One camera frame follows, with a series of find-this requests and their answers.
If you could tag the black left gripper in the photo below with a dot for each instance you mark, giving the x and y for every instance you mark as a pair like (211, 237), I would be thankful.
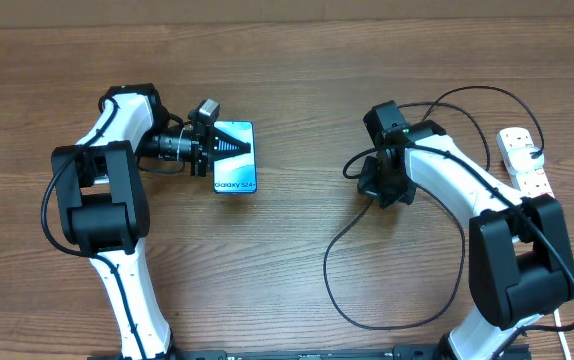
(214, 139)

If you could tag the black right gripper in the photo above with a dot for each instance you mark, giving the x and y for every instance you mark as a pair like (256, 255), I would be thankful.
(369, 187)

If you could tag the blue Samsung Galaxy smartphone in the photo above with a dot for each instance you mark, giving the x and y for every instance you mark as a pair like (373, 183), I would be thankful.
(236, 175)

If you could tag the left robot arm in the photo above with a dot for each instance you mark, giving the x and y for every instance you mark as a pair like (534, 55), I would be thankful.
(102, 202)

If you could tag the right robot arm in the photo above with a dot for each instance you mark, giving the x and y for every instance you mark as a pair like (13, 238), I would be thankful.
(521, 266)

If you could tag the white charger plug adapter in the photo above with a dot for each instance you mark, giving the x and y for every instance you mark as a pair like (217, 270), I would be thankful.
(524, 159)

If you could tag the white power strip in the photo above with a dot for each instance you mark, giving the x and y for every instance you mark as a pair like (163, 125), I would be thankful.
(527, 174)

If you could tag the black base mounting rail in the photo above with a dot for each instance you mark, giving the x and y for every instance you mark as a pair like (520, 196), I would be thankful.
(312, 355)

